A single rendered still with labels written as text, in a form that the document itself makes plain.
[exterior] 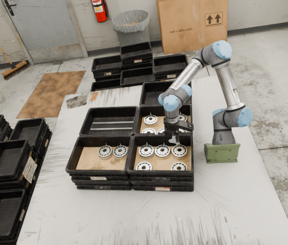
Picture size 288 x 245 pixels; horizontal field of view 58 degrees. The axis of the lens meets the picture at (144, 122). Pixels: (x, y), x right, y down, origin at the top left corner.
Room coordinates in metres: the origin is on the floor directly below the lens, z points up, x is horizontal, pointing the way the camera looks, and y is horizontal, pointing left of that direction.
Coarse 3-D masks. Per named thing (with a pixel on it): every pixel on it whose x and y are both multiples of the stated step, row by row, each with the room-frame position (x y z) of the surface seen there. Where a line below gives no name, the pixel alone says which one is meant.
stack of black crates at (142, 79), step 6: (126, 72) 2.74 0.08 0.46; (132, 72) 2.73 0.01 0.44; (138, 72) 2.72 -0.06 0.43; (144, 72) 2.71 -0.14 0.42; (150, 72) 2.71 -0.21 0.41; (126, 78) 2.73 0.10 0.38; (132, 78) 2.71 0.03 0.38; (138, 78) 2.68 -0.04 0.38; (144, 78) 2.65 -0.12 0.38; (150, 78) 2.63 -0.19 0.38; (120, 84) 2.48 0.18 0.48; (126, 84) 2.46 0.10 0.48; (132, 84) 2.45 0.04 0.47; (138, 84) 2.44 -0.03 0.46
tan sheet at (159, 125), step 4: (188, 116) 1.39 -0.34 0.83; (160, 120) 1.41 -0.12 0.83; (188, 120) 1.35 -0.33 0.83; (144, 124) 1.40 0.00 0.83; (160, 124) 1.36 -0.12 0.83; (144, 128) 1.35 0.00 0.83; (152, 128) 1.34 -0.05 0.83; (156, 128) 1.33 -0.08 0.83; (160, 128) 1.32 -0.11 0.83; (140, 132) 1.32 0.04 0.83; (156, 132) 1.29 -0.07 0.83
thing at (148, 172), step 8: (136, 136) 1.20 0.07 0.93; (144, 136) 1.18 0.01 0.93; (152, 136) 1.17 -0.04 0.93; (160, 136) 1.16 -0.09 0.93; (192, 136) 1.10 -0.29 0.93; (192, 144) 1.03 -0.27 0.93; (192, 152) 0.97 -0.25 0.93; (128, 160) 1.01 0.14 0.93; (192, 160) 0.92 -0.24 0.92; (128, 168) 0.95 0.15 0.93; (192, 168) 0.86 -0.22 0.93
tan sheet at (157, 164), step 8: (136, 160) 1.08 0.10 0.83; (144, 160) 1.06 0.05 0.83; (152, 160) 1.05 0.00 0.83; (160, 160) 1.03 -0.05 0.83; (168, 160) 1.02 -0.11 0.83; (176, 160) 1.01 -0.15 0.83; (184, 160) 1.00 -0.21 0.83; (152, 168) 0.99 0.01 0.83; (160, 168) 0.97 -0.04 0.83; (168, 168) 0.96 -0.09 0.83
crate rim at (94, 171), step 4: (80, 136) 1.31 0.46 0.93; (84, 136) 1.30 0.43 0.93; (88, 136) 1.29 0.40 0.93; (92, 136) 1.29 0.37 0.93; (96, 136) 1.28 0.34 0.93; (100, 136) 1.27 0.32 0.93; (104, 136) 1.26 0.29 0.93; (108, 136) 1.25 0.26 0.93; (112, 136) 1.25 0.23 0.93; (116, 136) 1.24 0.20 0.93; (120, 136) 1.23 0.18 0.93; (124, 136) 1.22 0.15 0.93; (128, 136) 1.21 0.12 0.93; (132, 136) 1.21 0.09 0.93; (76, 140) 1.28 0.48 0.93; (76, 144) 1.24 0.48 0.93; (128, 148) 1.11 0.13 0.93; (72, 152) 1.17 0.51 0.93; (128, 152) 1.07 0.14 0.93; (128, 156) 1.04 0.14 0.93; (68, 164) 1.08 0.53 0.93; (68, 172) 1.03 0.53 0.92; (72, 172) 1.02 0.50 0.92; (76, 172) 1.01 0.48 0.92; (80, 172) 1.00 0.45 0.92; (84, 172) 1.00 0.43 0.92; (88, 172) 0.99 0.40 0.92; (92, 172) 0.98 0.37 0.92; (96, 172) 0.98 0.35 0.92; (100, 172) 0.97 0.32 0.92; (104, 172) 0.96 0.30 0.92; (108, 172) 0.96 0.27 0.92; (112, 172) 0.95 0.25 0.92; (116, 172) 0.94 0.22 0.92; (120, 172) 0.94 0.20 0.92; (124, 172) 0.93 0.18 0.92
